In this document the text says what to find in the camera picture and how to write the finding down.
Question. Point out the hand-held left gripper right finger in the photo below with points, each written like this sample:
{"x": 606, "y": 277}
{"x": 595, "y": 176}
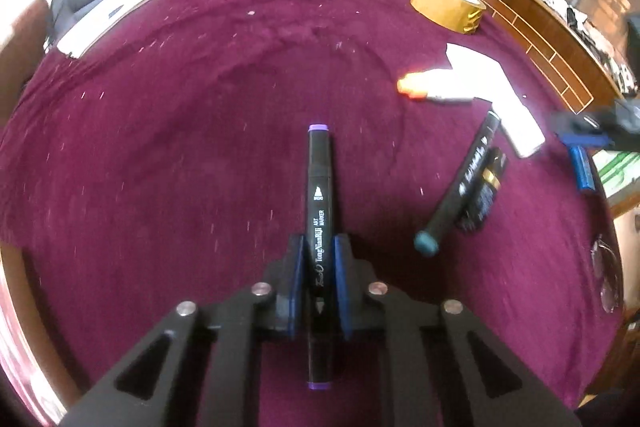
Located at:
{"x": 342, "y": 279}

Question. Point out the white paper sheet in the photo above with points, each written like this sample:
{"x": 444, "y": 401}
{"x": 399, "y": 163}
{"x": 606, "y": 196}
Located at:
{"x": 107, "y": 19}

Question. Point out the orange and white marker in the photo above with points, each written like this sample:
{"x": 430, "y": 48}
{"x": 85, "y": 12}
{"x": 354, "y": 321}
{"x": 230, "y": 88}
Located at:
{"x": 435, "y": 84}

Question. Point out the small black bottle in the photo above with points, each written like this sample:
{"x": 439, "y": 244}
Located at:
{"x": 484, "y": 192}

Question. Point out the brown packing tape roll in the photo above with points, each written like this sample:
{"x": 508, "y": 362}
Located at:
{"x": 445, "y": 9}

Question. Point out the brown chair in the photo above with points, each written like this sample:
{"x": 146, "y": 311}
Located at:
{"x": 22, "y": 52}

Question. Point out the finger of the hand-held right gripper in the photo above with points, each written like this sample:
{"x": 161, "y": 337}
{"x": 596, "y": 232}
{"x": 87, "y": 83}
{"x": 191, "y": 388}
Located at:
{"x": 625, "y": 122}

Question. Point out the wooden cabinet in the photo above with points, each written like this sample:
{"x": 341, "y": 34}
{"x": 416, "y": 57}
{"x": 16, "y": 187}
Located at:
{"x": 540, "y": 22}

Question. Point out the black marker with teal cap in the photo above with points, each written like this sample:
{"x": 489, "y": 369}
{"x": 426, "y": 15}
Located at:
{"x": 457, "y": 187}

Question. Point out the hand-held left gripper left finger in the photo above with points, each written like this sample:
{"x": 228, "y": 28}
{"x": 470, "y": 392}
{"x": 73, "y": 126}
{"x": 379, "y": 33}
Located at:
{"x": 296, "y": 279}

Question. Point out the black marker with purple caps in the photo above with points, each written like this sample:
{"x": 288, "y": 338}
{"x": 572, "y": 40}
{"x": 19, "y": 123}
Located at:
{"x": 318, "y": 187}

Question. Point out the white folded paper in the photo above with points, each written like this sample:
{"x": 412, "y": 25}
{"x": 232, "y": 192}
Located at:
{"x": 505, "y": 97}

